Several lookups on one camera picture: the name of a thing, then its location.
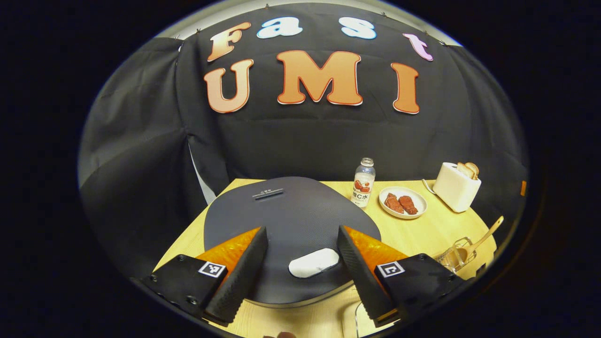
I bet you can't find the dark grey rice cooker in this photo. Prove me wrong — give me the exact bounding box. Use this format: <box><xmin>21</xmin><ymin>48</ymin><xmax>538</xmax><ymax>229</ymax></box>
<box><xmin>203</xmin><ymin>176</ymin><xmax>382</xmax><ymax>309</ymax></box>

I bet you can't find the white toaster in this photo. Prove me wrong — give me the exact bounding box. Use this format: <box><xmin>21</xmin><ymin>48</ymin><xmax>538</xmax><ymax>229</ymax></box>
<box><xmin>432</xmin><ymin>162</ymin><xmax>482</xmax><ymax>213</ymax></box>

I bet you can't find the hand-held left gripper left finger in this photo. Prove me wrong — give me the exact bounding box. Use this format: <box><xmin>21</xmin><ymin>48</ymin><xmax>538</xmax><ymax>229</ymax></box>
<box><xmin>136</xmin><ymin>226</ymin><xmax>269</xmax><ymax>327</ymax></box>

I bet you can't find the black backdrop cloth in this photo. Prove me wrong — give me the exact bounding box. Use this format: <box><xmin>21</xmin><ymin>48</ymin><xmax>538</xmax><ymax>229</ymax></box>
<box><xmin>77</xmin><ymin>2</ymin><xmax>530</xmax><ymax>282</ymax></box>

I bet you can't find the white round plate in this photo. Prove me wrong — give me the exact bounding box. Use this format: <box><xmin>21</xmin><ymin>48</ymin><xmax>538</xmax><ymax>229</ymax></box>
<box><xmin>378</xmin><ymin>186</ymin><xmax>428</xmax><ymax>220</ymax></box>

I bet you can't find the clear drink bottle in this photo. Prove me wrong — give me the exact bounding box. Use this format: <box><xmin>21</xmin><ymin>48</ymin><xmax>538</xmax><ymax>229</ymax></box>
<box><xmin>351</xmin><ymin>158</ymin><xmax>376</xmax><ymax>208</ymax></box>

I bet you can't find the wooden spoon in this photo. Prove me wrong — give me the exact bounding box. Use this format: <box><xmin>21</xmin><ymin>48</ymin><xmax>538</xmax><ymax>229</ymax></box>
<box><xmin>458</xmin><ymin>216</ymin><xmax>505</xmax><ymax>263</ymax></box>

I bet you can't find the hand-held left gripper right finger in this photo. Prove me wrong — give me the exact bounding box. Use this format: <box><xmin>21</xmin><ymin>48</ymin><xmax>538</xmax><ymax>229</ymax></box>
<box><xmin>336</xmin><ymin>224</ymin><xmax>470</xmax><ymax>328</ymax></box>

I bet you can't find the clear chopstick holder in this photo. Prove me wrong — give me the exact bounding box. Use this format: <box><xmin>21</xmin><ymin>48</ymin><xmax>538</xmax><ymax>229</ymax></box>
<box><xmin>436</xmin><ymin>237</ymin><xmax>478</xmax><ymax>274</ymax></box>

